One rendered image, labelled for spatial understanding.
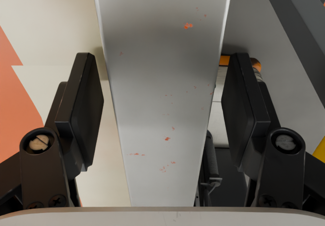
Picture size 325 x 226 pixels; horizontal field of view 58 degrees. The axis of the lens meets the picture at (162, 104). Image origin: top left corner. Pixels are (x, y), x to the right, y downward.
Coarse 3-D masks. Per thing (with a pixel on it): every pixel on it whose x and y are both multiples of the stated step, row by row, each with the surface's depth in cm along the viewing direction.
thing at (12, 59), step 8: (0, 32) 13; (0, 40) 13; (8, 40) 13; (0, 48) 13; (8, 48) 13; (0, 56) 14; (8, 56) 14; (16, 56) 14; (0, 64) 14; (8, 64) 14; (16, 64) 14
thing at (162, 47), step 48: (96, 0) 8; (144, 0) 8; (192, 0) 8; (144, 48) 9; (192, 48) 9; (144, 96) 11; (192, 96) 11; (144, 144) 13; (192, 144) 13; (144, 192) 16; (192, 192) 16
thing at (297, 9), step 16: (272, 0) 46; (288, 0) 40; (304, 0) 39; (288, 16) 40; (304, 16) 36; (320, 16) 36; (288, 32) 40; (304, 32) 35; (320, 32) 34; (304, 48) 35; (320, 48) 32; (304, 64) 35; (320, 64) 32; (320, 80) 32; (320, 96) 32; (320, 144) 23; (320, 160) 23
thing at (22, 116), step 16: (0, 80) 15; (16, 80) 15; (0, 96) 16; (16, 96) 16; (0, 112) 17; (16, 112) 17; (32, 112) 17; (0, 128) 18; (16, 128) 18; (32, 128) 18; (0, 144) 19; (16, 144) 19; (0, 160) 20
